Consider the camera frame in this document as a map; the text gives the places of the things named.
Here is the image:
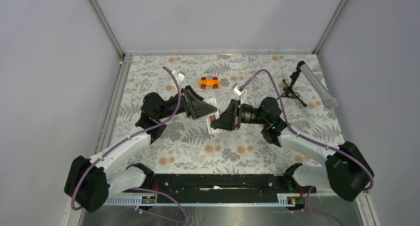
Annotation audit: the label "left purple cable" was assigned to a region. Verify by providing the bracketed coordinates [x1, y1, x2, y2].
[70, 66, 190, 224]

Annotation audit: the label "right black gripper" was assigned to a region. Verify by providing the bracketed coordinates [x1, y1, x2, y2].
[211, 99, 269, 131]

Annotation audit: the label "silver microphone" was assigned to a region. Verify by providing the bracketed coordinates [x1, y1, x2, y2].
[297, 61, 338, 110]

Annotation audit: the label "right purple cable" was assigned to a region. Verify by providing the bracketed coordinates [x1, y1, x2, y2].
[241, 68, 375, 226]

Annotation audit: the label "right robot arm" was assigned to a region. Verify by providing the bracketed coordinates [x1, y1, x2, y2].
[210, 97, 374, 202]

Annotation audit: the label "black tripod mic stand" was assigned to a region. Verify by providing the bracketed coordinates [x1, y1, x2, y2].
[280, 68, 307, 107]

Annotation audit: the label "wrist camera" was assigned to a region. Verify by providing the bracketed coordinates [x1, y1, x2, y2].
[232, 83, 247, 104]
[172, 71, 186, 87]

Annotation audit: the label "orange toy car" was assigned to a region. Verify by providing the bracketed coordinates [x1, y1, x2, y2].
[199, 76, 221, 89]

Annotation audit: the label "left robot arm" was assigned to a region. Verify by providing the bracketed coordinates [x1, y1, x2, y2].
[64, 86, 217, 213]

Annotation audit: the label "purple cable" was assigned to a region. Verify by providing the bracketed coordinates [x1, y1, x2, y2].
[70, 66, 190, 224]
[241, 68, 375, 226]

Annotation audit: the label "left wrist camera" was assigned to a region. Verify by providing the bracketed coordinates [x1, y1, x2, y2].
[172, 71, 186, 87]

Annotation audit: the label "grey slotted cable duct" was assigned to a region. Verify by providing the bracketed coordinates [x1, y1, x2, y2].
[104, 194, 296, 207]

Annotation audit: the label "white remote control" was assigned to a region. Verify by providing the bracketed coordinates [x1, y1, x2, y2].
[203, 97, 222, 134]

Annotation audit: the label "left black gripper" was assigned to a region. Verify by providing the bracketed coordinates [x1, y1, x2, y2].
[157, 85, 217, 120]

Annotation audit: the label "floral table mat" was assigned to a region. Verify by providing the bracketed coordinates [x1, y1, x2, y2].
[111, 55, 344, 174]

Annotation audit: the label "aluminium frame rails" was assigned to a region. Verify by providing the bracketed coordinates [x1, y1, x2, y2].
[67, 0, 381, 226]

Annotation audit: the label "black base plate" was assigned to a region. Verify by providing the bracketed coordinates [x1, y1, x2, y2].
[141, 173, 309, 198]

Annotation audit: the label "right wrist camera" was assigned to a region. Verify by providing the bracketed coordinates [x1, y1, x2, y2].
[232, 83, 247, 104]

